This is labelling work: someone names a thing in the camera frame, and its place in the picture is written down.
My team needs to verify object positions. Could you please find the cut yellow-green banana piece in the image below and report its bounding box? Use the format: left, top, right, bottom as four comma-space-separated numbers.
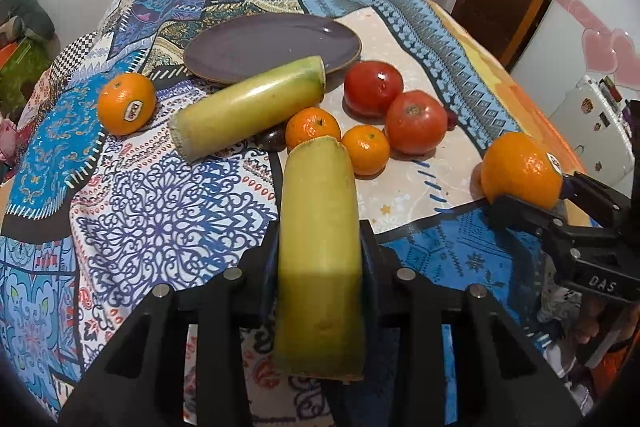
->
273, 136, 366, 381

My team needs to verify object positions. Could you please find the red tomato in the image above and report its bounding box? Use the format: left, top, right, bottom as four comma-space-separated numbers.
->
344, 61, 404, 118
385, 90, 448, 156

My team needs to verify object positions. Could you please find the dark purple ceramic plate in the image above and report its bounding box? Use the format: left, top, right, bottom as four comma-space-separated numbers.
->
183, 13, 362, 86

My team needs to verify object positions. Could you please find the orange with Dole sticker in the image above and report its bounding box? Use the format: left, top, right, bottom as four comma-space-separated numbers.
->
480, 132, 563, 210

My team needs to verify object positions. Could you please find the long yellow-green banana piece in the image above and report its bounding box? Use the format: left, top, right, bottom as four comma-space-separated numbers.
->
168, 55, 326, 162

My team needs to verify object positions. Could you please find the right human hand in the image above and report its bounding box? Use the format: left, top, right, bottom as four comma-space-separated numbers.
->
572, 294, 606, 345

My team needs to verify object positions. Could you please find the white bag with stickers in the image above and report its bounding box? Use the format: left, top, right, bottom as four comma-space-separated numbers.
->
550, 75, 634, 196

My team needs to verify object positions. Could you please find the pile of clothes and boxes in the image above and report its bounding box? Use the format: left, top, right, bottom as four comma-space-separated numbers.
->
1, 0, 60, 117

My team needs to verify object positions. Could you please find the patchwork patterned bedspread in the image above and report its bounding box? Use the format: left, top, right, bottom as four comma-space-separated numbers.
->
1, 0, 580, 421

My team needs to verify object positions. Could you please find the small mandarin orange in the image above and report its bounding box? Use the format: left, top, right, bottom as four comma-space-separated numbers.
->
341, 124, 390, 178
285, 107, 342, 152

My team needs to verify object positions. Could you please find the orange with white sticker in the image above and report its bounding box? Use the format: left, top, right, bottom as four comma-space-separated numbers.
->
96, 72, 156, 136

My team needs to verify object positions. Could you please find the white wardrobe with pink hearts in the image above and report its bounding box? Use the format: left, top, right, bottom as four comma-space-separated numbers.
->
511, 0, 639, 115

